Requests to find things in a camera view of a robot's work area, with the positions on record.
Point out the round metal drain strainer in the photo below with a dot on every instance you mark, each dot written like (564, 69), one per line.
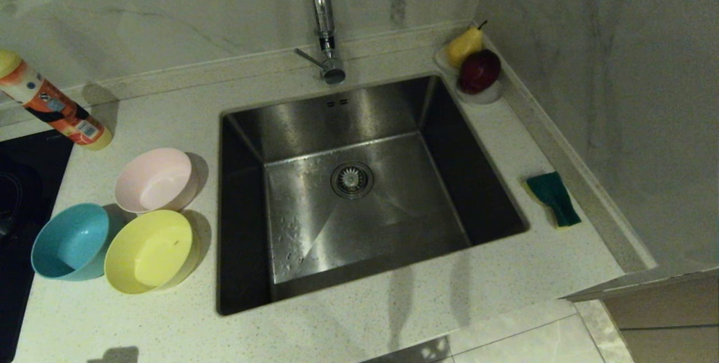
(351, 180)

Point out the orange label dish soap bottle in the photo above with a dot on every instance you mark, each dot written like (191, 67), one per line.
(62, 113)

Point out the pink plastic bowl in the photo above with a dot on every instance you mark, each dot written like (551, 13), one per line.
(154, 180)

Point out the yellow pear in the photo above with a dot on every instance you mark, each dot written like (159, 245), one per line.
(463, 45)

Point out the green and yellow sponge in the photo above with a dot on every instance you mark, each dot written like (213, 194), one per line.
(553, 197)

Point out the chrome faucet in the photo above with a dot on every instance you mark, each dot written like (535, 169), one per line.
(323, 9)

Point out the black induction cooktop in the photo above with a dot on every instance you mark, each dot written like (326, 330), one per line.
(22, 183)

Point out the small white dish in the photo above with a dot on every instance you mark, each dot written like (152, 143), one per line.
(486, 98)

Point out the dark red apple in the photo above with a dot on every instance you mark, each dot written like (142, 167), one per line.
(480, 71)

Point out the yellow plastic bowl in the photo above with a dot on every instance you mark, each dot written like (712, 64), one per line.
(149, 253)

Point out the beige wooden cabinet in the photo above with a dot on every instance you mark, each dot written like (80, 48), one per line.
(668, 312)

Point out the stainless steel sink basin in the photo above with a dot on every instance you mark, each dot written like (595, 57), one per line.
(393, 217)

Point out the blue plastic bowl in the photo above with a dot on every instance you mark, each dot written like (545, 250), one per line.
(70, 242)

